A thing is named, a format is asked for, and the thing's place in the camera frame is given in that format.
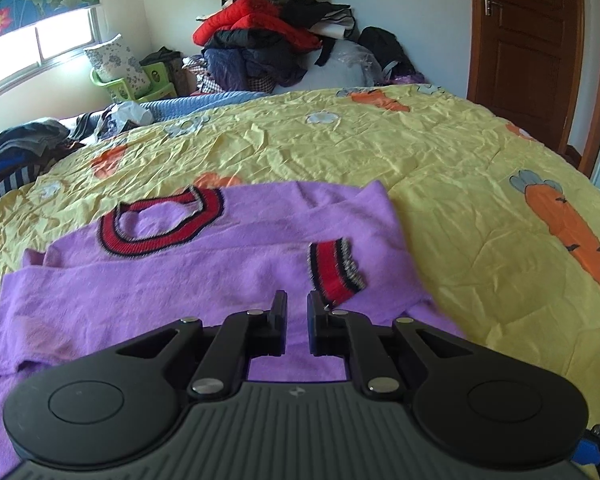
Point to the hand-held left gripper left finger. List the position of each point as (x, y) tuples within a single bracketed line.
[(280, 318)]

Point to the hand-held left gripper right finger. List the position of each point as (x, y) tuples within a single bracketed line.
[(312, 318)]

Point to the purple sweater with red trim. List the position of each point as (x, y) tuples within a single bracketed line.
[(180, 280)]

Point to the pile of dark striped clothes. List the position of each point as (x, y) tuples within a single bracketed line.
[(20, 152)]

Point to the yellow carrot print bed sheet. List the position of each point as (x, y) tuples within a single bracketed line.
[(330, 150)]

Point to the blue knitted blanket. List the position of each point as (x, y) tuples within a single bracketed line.
[(205, 102)]

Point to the clear plastic wrapped bundle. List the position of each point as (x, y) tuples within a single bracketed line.
[(347, 67)]

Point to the checkered cloth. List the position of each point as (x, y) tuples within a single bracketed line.
[(196, 77)]

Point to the white plastic bag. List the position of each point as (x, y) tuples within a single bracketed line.
[(125, 116)]

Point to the navy blue jacket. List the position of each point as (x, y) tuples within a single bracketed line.
[(240, 57)]

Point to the green plastic basket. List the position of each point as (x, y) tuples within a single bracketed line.
[(152, 82)]

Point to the black bag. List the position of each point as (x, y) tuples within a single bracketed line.
[(384, 49)]

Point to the grey floral pillow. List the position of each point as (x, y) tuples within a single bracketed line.
[(117, 62)]

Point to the red padded jacket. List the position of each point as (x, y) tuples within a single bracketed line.
[(252, 16)]

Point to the black garment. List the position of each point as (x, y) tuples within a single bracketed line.
[(310, 11)]

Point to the brown wooden door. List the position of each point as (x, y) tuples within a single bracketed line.
[(527, 45)]

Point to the window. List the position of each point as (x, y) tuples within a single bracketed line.
[(35, 50)]

